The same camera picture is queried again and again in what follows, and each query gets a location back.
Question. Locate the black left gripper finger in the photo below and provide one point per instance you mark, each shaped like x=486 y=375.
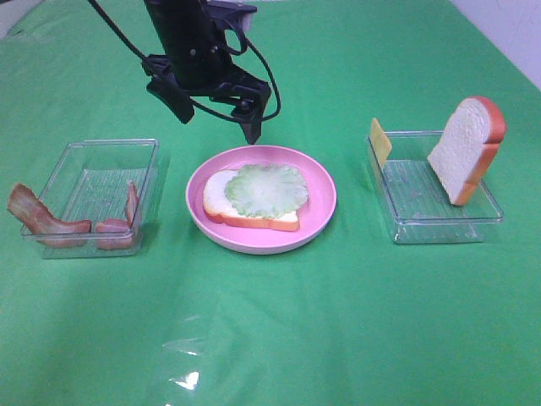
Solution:
x=249 y=114
x=176 y=101

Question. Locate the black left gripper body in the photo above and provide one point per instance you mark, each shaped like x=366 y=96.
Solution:
x=199 y=40

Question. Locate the green lettuce leaf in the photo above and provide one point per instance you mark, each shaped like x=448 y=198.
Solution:
x=267 y=190

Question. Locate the bread slice from container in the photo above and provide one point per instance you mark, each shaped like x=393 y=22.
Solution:
x=218 y=208

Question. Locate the yellow cheese slice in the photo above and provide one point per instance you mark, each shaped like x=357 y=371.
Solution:
x=380 y=142

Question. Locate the short bacon strip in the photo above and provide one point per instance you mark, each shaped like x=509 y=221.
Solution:
x=119 y=225

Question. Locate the long bacon strip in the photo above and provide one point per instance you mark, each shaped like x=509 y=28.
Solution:
x=23 y=204

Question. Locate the pink plate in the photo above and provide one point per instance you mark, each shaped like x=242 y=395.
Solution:
x=313 y=215

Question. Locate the clear left plastic container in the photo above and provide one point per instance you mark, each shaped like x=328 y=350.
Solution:
x=90 y=182

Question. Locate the clear plastic container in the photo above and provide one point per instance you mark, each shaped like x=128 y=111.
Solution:
x=90 y=182
x=415 y=206

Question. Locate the clear right plastic container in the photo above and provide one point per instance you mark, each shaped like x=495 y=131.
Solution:
x=415 y=206

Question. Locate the bread slice in right container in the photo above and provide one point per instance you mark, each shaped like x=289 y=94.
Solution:
x=467 y=147

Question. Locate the green tablecloth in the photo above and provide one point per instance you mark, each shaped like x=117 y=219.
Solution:
x=349 y=319

